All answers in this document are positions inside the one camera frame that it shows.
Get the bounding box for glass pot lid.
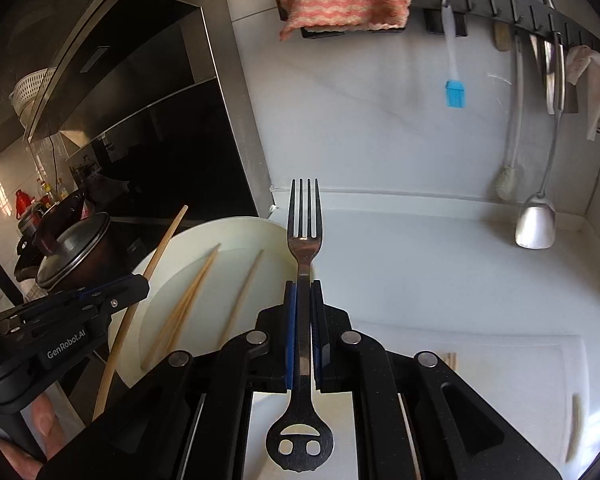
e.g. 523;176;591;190
35;212;112;291

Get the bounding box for long wooden chopstick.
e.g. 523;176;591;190
92;205;189;422

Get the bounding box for small metal pot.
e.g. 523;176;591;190
16;205;48;238

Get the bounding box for person's left hand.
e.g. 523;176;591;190
0;392;64;480

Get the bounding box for condiment bottles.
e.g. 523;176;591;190
36;177;70;207

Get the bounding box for blue silicone brush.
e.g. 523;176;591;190
440;0;467;110

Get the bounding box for wooden spatula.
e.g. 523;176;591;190
475;0;511;52

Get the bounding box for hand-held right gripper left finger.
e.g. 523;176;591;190
42;280;298;480

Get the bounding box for white hanging cloth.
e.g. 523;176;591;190
565;45;600;142

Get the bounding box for black stove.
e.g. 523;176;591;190
12;212;261;311

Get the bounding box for red container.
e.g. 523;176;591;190
15;189;37;221

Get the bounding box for pink striped dishcloth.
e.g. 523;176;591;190
272;0;411;42

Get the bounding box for steel range hood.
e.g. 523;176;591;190
0;0;273;221

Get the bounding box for white long-handled dish brush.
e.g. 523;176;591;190
496;42;526;202

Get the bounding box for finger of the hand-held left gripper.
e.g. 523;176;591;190
70;274;150;295
0;284;152;341

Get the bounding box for metal ladle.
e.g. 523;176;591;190
514;45;566;250

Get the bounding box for dark cooking pot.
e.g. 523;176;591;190
15;190;133;293

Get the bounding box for white colander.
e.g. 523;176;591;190
9;67;58;116

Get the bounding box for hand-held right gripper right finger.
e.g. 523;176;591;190
310;280;563;480

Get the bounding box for white plastic cutting board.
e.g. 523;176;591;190
240;332;588;480

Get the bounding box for white round basin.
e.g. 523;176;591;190
107;216;301;396

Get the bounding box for hanging metal spoon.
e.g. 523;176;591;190
544;35;566;116

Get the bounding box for metal fork with face handle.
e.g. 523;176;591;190
265;177;336;473

